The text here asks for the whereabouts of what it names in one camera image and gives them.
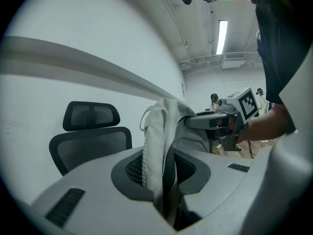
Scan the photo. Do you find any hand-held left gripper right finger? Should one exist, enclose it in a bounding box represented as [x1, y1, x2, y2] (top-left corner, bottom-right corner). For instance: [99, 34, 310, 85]
[174, 133, 312, 235]

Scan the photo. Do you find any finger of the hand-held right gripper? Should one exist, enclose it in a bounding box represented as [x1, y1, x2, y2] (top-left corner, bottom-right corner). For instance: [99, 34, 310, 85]
[184, 113, 229, 131]

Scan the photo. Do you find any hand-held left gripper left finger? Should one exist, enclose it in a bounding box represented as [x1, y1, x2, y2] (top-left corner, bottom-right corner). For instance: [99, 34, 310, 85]
[30, 145, 178, 235]

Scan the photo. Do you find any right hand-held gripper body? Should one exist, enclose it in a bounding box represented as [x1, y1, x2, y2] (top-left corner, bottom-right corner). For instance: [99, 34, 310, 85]
[206, 87, 260, 152]

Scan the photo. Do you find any white grey garment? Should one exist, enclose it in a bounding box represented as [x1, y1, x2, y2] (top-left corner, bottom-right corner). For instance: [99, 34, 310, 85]
[139, 97, 211, 230]

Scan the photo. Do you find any black mesh office chair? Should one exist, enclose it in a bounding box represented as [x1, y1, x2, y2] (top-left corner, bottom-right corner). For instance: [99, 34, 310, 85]
[48, 101, 133, 176]

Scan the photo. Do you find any person's right forearm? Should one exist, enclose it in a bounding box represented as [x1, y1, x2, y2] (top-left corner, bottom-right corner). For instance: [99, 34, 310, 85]
[238, 103, 291, 143]

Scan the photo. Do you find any ceiling air conditioner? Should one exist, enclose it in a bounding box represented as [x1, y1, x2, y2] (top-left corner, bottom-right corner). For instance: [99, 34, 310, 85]
[221, 52, 246, 70]

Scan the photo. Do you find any person's black shirt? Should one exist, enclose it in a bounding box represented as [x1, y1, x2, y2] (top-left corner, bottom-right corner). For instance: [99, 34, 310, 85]
[250, 0, 306, 136]

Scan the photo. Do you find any ceiling light strip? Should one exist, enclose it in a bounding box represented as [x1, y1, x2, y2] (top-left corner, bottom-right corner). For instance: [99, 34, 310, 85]
[216, 20, 228, 55]

